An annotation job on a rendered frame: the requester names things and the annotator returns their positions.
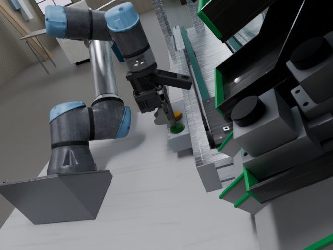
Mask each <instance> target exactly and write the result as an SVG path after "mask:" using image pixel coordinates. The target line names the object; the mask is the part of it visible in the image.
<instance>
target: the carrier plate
mask: <svg viewBox="0 0 333 250"><path fill-rule="evenodd" d="M202 104H203V107H204V110H205V114H206V117H207V120H208V124H209V127H210V130H211V134H212V137H213V140H214V144H215V147H216V148H218V147H220V146H221V144H222V143H223V142H224V141H225V140H226V139H227V137H228V136H229V135H230V134H231V133H232V131H233V121H231V120H229V119H226V118H225V117H223V116H222V115H221V114H220V113H219V112H218V111H217V110H216V109H215V96H214V97H211V98H208V99H205V100H202ZM227 126H228V127H229V128H230V133H226V134H225V133H224V130H223V128H224V127H227Z"/></svg>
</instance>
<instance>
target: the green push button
mask: <svg viewBox="0 0 333 250"><path fill-rule="evenodd" d="M183 128H184V126H183V124H182V123H176V126H175V128H173V127H172V126H171V128H170V129H171V131H172V132H174V133H177V132H180V131H182V130H183Z"/></svg>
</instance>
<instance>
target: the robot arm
mask: <svg viewBox="0 0 333 250"><path fill-rule="evenodd" d="M45 25H46V34H47V35H48V36H50V37H57V38H60V39H61V38H67V39H70V40H77V41H84V45H85V46H86V47H87V48H88V49H89V55H90V63H91V71H92V79H93V87H94V95H95V100H94V101H93V102H92V104H91V107H86V105H85V103H83V102H67V103H63V104H59V105H57V106H55V107H53V108H52V109H51V110H50V121H49V124H50V134H51V150H52V153H51V157H50V160H49V164H48V168H47V175H53V174H56V173H73V172H85V171H96V170H97V167H96V163H94V160H93V157H92V154H91V152H90V149H89V141H94V140H107V139H118V138H125V137H126V136H127V135H128V134H129V131H130V126H131V109H130V107H129V106H124V101H123V100H122V99H121V98H120V97H119V96H118V90H117V84H116V78H115V71H114V66H113V59H112V53H111V47H112V45H113V43H114V42H116V44H117V46H118V48H119V50H120V52H121V54H122V56H123V58H124V60H125V63H126V65H127V67H128V69H129V71H127V73H126V74H127V75H126V79H127V81H130V83H131V85H132V87H133V89H134V91H133V96H134V99H135V101H136V103H137V105H138V107H139V109H140V111H141V113H145V112H151V111H154V110H155V108H157V107H158V109H157V111H156V112H155V113H154V116H155V119H154V123H155V124H157V125H164V124H171V126H172V127H173V128H175V126H176V118H175V115H174V112H173V109H172V106H171V103H170V100H169V97H168V93H167V89H166V87H165V85H166V86H171V87H176V88H181V89H186V90H190V89H191V86H192V79H191V76H189V75H184V74H179V73H174V72H169V71H164V70H159V69H156V68H157V64H156V61H155V57H154V54H153V52H152V49H151V47H150V45H149V42H148V39H147V37H146V34H145V32H144V29H143V27H142V24H141V22H140V19H139V15H138V13H137V12H136V10H135V8H134V6H133V4H132V3H130V2H126V3H123V4H120V5H118V6H116V7H114V8H112V9H110V10H108V11H99V10H89V9H81V8H72V7H64V6H60V5H47V6H45Z"/></svg>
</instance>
